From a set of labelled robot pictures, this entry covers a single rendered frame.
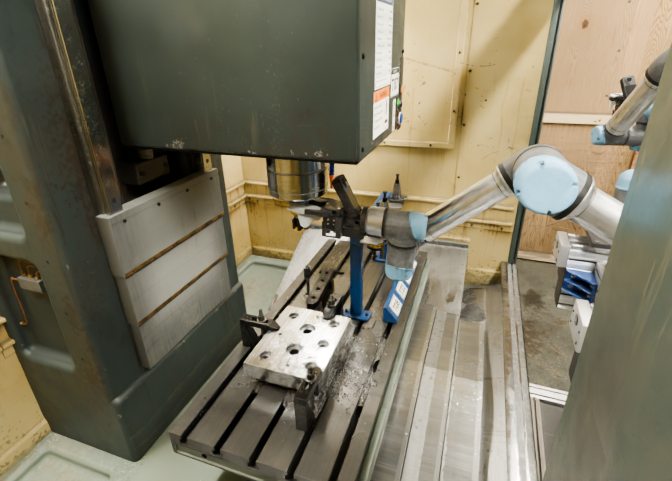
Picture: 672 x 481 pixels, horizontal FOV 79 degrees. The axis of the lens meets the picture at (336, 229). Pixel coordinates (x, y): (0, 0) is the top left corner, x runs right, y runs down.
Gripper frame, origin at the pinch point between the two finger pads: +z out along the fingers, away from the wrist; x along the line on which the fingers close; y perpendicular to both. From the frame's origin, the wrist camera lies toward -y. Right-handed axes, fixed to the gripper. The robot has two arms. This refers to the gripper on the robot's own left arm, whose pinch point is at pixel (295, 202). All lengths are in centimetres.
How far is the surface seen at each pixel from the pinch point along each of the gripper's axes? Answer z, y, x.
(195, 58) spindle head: 19.1, -35.7, -11.0
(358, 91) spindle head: -18.4, -31.5, -13.4
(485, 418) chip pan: -63, 72, 9
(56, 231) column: 49, 3, -30
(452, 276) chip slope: -51, 61, 80
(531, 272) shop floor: -127, 135, 234
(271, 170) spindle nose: 3.8, -10.6, -6.7
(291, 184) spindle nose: -1.9, -8.0, -7.9
